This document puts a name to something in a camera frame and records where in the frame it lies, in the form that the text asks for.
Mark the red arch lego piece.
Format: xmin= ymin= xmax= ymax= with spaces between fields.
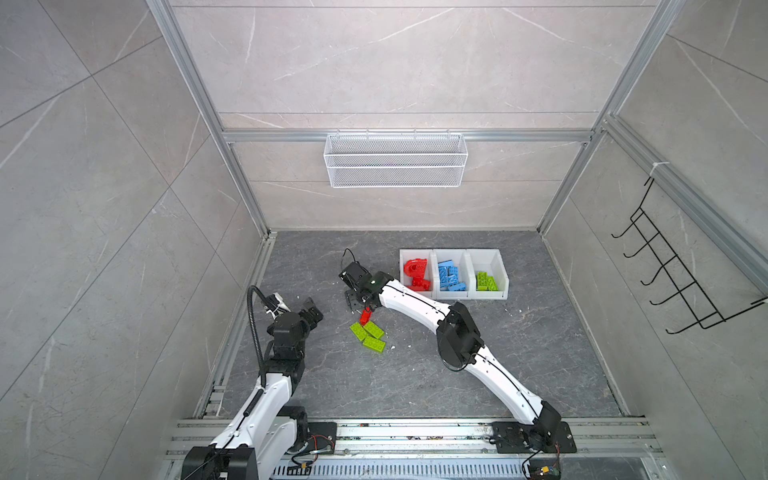
xmin=403 ymin=258 xmax=428 ymax=279

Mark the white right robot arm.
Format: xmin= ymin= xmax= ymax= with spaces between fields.
xmin=339 ymin=261 xmax=562 ymax=452

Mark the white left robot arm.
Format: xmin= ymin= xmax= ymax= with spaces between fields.
xmin=180 ymin=294 xmax=323 ymax=479

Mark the white left bin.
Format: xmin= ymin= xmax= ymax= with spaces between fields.
xmin=398 ymin=249 xmax=437 ymax=301

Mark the white bin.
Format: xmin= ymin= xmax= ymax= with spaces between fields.
xmin=466 ymin=249 xmax=510 ymax=300
xmin=398 ymin=249 xmax=437 ymax=301
xmin=430 ymin=249 xmax=470 ymax=300

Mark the white middle bin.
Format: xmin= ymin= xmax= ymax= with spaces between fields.
xmin=430 ymin=249 xmax=470 ymax=300

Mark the white right bin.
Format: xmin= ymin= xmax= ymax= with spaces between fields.
xmin=466 ymin=249 xmax=510 ymax=300

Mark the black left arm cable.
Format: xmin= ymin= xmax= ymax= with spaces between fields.
xmin=247 ymin=284 xmax=277 ymax=388

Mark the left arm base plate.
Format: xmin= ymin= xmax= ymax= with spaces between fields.
xmin=287 ymin=421 xmax=338 ymax=455

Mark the white wire mesh basket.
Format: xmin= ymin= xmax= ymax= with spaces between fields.
xmin=323 ymin=133 xmax=469 ymax=188

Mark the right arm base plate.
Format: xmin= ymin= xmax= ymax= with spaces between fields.
xmin=489 ymin=422 xmax=578 ymax=454

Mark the black wire hook rack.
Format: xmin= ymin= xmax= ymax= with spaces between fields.
xmin=611 ymin=177 xmax=767 ymax=335

